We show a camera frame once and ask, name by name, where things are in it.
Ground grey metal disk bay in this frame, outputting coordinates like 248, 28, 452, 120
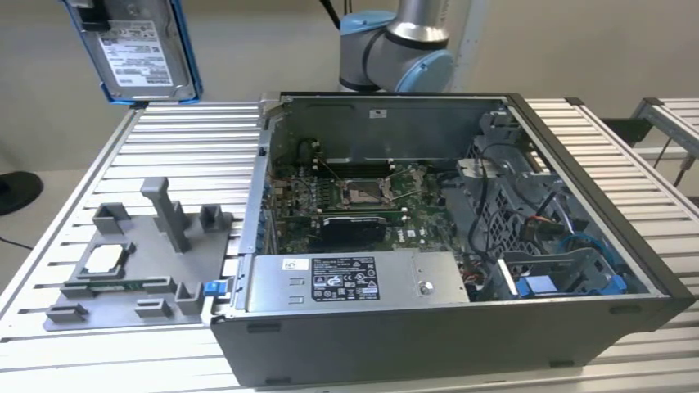
451, 109, 624, 296

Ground black RAM slots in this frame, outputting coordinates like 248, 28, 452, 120
315, 157, 396, 179

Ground green motherboard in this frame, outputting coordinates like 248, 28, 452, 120
270, 157, 467, 254

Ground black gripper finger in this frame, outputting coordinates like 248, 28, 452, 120
79, 0, 113, 33

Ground black graphics card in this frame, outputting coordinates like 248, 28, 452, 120
320, 215, 390, 251

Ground black floor cable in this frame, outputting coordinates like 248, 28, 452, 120
0, 234, 35, 251

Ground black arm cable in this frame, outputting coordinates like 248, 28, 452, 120
318, 0, 344, 30

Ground hard disk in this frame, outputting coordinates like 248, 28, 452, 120
60, 0, 205, 107

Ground silver CPU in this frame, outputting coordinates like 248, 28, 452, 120
81, 244, 133, 274

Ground blue wire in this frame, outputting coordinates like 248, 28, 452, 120
560, 232, 624, 280

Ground silver power supply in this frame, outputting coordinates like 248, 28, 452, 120
243, 251, 472, 313

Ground CPU socket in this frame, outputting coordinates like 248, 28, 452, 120
340, 178, 398, 206

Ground metal slat side table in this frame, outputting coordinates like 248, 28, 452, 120
632, 97, 699, 153

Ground thin metal locking lever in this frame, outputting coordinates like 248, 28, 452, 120
320, 158, 347, 182

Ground black round stand base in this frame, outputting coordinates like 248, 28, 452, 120
0, 171, 45, 216

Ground black open PC case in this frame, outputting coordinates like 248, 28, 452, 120
209, 90, 699, 388

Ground grey plastic parts rack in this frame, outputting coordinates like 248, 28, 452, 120
41, 176, 237, 333

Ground green RAM stick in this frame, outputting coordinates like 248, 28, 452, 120
64, 277, 172, 290

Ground metal socket cover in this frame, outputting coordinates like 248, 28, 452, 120
388, 165, 428, 194

